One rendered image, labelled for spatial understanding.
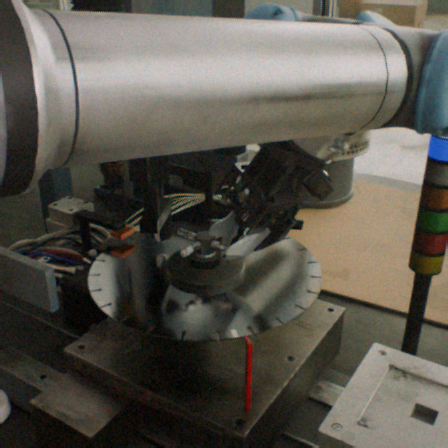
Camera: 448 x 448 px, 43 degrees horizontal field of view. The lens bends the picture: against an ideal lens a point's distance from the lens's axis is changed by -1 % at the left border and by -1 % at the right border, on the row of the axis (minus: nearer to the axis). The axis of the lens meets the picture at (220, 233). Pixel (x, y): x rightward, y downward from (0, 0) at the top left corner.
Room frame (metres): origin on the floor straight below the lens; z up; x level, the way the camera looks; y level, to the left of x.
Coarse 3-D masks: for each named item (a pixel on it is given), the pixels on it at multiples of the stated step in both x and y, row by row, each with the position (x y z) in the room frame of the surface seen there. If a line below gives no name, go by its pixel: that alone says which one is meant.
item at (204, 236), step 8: (184, 232) 0.72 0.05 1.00; (200, 232) 0.71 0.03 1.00; (208, 232) 0.71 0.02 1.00; (192, 240) 0.71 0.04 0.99; (200, 240) 0.69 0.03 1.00; (208, 240) 0.69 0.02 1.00; (192, 248) 0.68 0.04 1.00; (200, 248) 0.69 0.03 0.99; (208, 248) 0.69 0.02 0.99; (216, 248) 0.69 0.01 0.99; (224, 248) 0.68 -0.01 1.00; (184, 256) 0.66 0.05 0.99; (200, 256) 0.69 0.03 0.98; (208, 256) 0.69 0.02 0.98
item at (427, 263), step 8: (416, 256) 0.66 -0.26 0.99; (424, 256) 0.66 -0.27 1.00; (432, 256) 0.65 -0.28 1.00; (440, 256) 0.66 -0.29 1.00; (408, 264) 0.68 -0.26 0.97; (416, 264) 0.66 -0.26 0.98; (424, 264) 0.66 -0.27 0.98; (432, 264) 0.65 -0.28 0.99; (440, 264) 0.66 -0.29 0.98; (416, 272) 0.66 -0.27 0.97; (424, 272) 0.66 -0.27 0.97; (432, 272) 0.65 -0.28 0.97; (440, 272) 0.66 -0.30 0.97
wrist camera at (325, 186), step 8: (304, 176) 0.64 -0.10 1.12; (312, 176) 0.64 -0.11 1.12; (320, 176) 0.65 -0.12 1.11; (304, 184) 0.71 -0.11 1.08; (312, 184) 0.65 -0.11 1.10; (320, 184) 0.67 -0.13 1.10; (328, 184) 0.68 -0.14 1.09; (312, 192) 0.70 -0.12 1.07; (320, 192) 0.68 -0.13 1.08; (328, 192) 0.70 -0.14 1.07
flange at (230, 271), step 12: (180, 252) 0.73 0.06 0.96; (192, 252) 0.71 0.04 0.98; (216, 252) 0.71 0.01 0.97; (168, 264) 0.70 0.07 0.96; (180, 264) 0.70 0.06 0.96; (192, 264) 0.69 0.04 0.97; (204, 264) 0.68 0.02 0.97; (216, 264) 0.69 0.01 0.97; (228, 264) 0.70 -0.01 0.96; (240, 264) 0.70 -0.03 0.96; (180, 276) 0.67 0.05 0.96; (192, 276) 0.67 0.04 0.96; (204, 276) 0.67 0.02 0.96; (216, 276) 0.67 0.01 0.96; (228, 276) 0.67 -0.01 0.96; (240, 276) 0.68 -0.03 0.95; (192, 288) 0.65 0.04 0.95; (204, 288) 0.65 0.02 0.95; (216, 288) 0.65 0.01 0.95
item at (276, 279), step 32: (192, 224) 0.85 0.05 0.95; (128, 256) 0.74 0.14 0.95; (160, 256) 0.74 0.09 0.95; (256, 256) 0.74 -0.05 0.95; (288, 256) 0.74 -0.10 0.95; (96, 288) 0.65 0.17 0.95; (128, 288) 0.65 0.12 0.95; (160, 288) 0.65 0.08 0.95; (224, 288) 0.65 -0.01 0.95; (256, 288) 0.65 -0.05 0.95; (288, 288) 0.65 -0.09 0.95; (320, 288) 0.65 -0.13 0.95; (128, 320) 0.58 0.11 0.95; (160, 320) 0.58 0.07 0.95; (192, 320) 0.58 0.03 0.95; (224, 320) 0.58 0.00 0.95; (256, 320) 0.58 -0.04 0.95; (288, 320) 0.58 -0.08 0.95
